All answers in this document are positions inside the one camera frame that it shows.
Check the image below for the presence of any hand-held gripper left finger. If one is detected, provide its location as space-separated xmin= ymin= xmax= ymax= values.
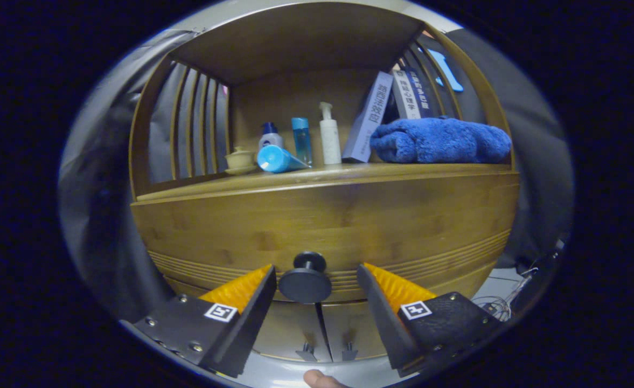
xmin=132 ymin=264 xmax=278 ymax=378

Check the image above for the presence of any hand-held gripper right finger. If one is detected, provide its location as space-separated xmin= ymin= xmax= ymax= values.
xmin=356 ymin=262 xmax=503 ymax=378

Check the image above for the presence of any wooden drawer with black knob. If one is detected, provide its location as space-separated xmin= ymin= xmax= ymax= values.
xmin=131 ymin=172 xmax=521 ymax=305

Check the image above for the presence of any blue tube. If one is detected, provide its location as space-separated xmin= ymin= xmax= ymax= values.
xmin=256 ymin=144 xmax=312 ymax=174

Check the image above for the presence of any wooden cabinet door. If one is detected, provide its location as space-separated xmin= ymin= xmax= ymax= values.
xmin=319 ymin=301 xmax=390 ymax=362
xmin=252 ymin=302 xmax=332 ymax=363

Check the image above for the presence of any wooden countertop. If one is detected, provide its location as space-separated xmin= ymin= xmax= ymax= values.
xmin=134 ymin=162 xmax=519 ymax=203

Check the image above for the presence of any wooden cabinet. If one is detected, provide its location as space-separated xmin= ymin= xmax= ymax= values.
xmin=128 ymin=2 xmax=521 ymax=363

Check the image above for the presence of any beige lidded tea cup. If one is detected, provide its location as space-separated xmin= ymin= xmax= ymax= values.
xmin=224 ymin=147 xmax=258 ymax=176

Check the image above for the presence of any white bottle with blue cap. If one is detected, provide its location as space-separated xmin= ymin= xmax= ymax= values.
xmin=258 ymin=122 xmax=284 ymax=151

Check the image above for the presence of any teal glass bottle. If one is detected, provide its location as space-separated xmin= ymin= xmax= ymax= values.
xmin=291 ymin=117 xmax=313 ymax=165

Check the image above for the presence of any blue towel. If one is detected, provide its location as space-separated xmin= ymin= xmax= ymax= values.
xmin=370 ymin=116 xmax=512 ymax=164

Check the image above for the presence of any white pump bottle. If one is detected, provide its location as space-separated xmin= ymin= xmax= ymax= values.
xmin=318 ymin=102 xmax=342 ymax=165

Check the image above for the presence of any black backdrop cloth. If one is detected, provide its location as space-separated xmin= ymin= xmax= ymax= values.
xmin=58 ymin=22 xmax=575 ymax=324

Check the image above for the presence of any pale lilac book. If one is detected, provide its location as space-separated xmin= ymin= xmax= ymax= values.
xmin=342 ymin=71 xmax=394 ymax=163

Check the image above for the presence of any white spine book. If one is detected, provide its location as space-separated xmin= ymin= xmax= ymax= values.
xmin=391 ymin=69 xmax=422 ymax=120

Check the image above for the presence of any dark blue book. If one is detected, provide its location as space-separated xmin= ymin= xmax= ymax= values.
xmin=406 ymin=66 xmax=441 ymax=119

